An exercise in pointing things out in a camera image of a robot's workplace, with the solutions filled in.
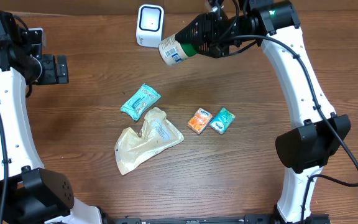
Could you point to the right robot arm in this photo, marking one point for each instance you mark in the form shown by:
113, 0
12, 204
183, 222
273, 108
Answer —
317, 130

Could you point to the white barcode scanner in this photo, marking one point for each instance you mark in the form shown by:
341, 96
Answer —
149, 25

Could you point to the green Kleenex tissue pack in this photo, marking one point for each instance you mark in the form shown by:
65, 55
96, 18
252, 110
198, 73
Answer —
222, 121

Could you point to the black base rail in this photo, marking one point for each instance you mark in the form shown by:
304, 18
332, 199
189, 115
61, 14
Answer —
191, 220

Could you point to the orange Kleenex tissue pack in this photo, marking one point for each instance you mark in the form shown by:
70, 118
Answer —
200, 120

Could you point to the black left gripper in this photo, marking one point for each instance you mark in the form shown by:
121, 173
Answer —
53, 76

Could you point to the teal wet wipes pack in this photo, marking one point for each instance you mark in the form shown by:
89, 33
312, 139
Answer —
144, 98

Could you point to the beige paper pouch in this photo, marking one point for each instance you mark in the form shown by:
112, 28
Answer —
156, 135

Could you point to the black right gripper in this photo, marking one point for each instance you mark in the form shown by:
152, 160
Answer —
201, 23

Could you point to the green lid jar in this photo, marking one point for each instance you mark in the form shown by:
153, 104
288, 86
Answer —
172, 52

